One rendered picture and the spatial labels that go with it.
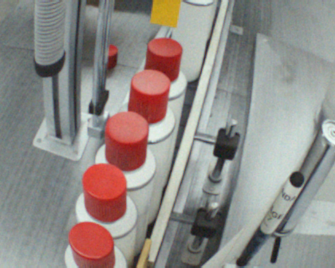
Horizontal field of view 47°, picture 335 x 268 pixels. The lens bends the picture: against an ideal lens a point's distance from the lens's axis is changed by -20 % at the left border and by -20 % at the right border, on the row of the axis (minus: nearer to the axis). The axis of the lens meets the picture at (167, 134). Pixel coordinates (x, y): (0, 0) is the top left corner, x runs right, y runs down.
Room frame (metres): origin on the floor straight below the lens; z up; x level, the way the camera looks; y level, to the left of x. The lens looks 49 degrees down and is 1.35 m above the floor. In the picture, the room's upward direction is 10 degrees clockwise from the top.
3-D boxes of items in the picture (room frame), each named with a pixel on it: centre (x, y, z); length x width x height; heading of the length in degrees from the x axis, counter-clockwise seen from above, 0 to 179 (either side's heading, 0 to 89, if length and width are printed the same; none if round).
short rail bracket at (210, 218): (0.26, -0.04, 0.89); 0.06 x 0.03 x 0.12; 83
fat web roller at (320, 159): (0.28, -0.17, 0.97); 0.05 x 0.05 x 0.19
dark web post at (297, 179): (0.22, -0.12, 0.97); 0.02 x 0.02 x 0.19
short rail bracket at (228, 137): (0.38, -0.07, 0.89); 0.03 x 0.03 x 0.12; 83
